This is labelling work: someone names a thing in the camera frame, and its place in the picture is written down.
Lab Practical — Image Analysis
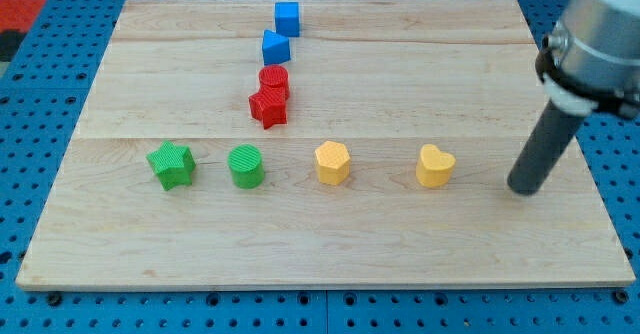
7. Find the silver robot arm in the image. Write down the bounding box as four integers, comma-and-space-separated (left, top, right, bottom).
535, 0, 639, 119

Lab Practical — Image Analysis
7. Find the green cylinder block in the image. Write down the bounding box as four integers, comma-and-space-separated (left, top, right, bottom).
227, 144, 265, 189

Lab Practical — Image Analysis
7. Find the yellow heart block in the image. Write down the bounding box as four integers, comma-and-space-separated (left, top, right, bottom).
416, 144, 456, 188

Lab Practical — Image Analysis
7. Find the green star block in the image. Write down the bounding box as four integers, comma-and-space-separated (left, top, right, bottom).
146, 141, 196, 191

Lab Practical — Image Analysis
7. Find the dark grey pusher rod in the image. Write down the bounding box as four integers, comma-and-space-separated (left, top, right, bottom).
507, 100, 585, 196

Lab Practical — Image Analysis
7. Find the yellow hexagon block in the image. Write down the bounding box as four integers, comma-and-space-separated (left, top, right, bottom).
314, 141, 351, 185

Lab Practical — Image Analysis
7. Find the blue triangle block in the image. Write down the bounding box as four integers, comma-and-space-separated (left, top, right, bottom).
261, 30, 291, 66

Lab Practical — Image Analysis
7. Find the red star block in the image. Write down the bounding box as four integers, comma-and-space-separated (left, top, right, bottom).
248, 87, 287, 129

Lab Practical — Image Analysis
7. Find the red cylinder block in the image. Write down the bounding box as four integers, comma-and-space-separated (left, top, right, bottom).
258, 64, 290, 100

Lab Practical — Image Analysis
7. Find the wooden board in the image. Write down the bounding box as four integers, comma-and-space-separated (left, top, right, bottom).
16, 0, 635, 292

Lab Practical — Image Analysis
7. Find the blue cube block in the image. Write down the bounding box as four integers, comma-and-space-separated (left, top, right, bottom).
274, 2, 300, 37

